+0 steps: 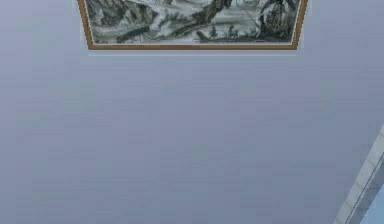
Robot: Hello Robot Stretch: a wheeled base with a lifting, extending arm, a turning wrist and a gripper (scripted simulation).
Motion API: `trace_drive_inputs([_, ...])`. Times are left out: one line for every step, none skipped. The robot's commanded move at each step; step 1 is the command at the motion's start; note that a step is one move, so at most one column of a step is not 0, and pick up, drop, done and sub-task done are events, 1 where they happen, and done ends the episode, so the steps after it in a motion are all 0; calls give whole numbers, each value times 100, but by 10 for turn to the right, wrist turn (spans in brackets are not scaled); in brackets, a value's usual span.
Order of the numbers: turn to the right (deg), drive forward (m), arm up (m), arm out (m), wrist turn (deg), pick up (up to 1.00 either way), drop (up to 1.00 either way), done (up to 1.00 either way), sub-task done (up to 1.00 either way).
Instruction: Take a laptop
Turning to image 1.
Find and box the wood framed landscape picture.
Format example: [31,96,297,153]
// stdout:
[76,0,309,51]

